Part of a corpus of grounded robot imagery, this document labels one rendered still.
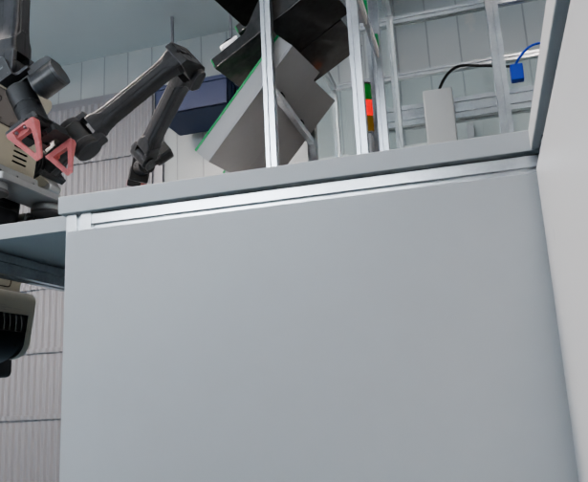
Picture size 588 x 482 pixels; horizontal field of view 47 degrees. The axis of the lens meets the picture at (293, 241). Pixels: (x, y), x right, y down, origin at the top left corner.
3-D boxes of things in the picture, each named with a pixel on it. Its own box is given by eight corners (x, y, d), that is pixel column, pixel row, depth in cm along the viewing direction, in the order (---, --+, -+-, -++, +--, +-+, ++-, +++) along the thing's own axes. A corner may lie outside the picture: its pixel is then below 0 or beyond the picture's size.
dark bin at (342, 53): (240, 98, 152) (228, 74, 155) (268, 118, 164) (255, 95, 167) (340, 19, 144) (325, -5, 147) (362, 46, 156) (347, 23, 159)
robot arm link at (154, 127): (173, 48, 196) (196, 73, 194) (187, 46, 200) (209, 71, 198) (123, 151, 222) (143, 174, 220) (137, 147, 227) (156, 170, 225)
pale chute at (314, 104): (234, 183, 148) (222, 172, 150) (263, 197, 160) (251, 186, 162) (312, 78, 144) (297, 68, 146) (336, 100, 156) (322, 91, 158)
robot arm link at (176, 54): (176, 29, 189) (198, 53, 187) (187, 52, 202) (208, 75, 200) (52, 130, 186) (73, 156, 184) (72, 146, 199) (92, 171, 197)
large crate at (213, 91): (250, 124, 450) (250, 97, 455) (228, 101, 415) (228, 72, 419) (179, 137, 465) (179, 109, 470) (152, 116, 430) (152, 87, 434)
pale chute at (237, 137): (207, 162, 134) (194, 149, 136) (241, 179, 146) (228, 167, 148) (292, 45, 130) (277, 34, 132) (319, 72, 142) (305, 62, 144)
